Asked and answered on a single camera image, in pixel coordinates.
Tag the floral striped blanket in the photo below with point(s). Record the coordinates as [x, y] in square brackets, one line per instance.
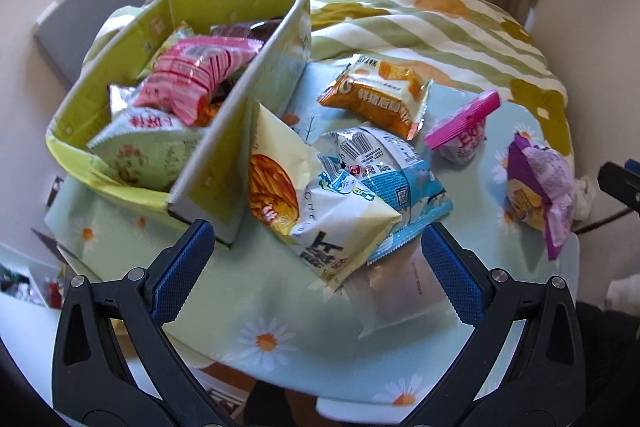
[400, 17]

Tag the daisy print tablecloth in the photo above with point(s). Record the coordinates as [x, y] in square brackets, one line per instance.
[280, 307]

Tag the white cloth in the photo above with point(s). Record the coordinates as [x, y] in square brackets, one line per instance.
[625, 289]

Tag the pink lidded jelly cup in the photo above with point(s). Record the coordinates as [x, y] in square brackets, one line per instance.
[460, 132]

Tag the silver foil snack packet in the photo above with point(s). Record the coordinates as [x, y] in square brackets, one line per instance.
[122, 99]

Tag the grey headboard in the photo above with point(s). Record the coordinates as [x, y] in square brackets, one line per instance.
[100, 7]

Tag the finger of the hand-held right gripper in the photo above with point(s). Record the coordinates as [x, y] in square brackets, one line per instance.
[622, 187]
[633, 164]

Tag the translucent plastic packet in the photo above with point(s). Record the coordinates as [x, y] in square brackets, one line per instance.
[405, 292]

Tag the blue white snack packet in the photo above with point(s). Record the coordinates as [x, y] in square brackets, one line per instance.
[400, 177]

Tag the dark purple snack packet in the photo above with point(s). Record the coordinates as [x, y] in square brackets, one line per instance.
[245, 29]

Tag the pink striped snack packet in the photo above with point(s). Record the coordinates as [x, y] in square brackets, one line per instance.
[195, 72]

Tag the dark cloth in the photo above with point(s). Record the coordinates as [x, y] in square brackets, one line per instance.
[610, 327]

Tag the purple snack packet yellow picture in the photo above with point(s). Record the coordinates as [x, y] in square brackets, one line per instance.
[540, 177]

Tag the orange snack packet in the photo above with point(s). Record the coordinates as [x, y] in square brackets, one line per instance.
[380, 97]

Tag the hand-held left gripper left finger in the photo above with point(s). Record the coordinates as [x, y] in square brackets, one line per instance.
[182, 272]

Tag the crumpled white plastic bag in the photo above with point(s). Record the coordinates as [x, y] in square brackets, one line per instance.
[584, 197]

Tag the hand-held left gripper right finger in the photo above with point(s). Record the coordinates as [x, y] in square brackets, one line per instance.
[452, 277]

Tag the yellow white chips packet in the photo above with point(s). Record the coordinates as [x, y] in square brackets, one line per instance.
[290, 187]

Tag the green cardboard box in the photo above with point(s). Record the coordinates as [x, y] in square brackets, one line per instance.
[80, 117]

